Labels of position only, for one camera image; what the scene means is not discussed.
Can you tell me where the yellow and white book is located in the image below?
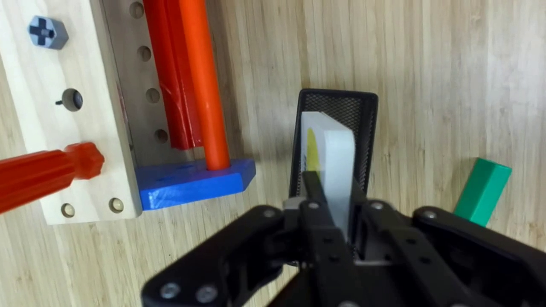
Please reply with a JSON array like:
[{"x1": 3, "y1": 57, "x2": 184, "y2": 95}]
[{"x1": 300, "y1": 112, "x2": 355, "y2": 236}]

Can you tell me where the wooden blue toy toolbox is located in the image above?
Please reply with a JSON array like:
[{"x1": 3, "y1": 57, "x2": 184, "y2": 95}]
[{"x1": 0, "y1": 0, "x2": 256, "y2": 224}]

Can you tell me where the green rectangular block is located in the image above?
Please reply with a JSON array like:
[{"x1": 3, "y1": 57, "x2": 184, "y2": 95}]
[{"x1": 454, "y1": 159, "x2": 512, "y2": 228}]

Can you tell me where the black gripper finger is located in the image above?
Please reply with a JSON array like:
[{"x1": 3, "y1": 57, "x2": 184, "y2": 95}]
[{"x1": 300, "y1": 171, "x2": 336, "y2": 240}]

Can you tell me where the black mesh box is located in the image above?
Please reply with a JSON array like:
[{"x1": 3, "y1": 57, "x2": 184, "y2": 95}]
[{"x1": 288, "y1": 90, "x2": 379, "y2": 211}]

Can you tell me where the red toy screwdriver handle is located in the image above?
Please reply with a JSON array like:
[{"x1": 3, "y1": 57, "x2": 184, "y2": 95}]
[{"x1": 0, "y1": 142, "x2": 104, "y2": 214}]

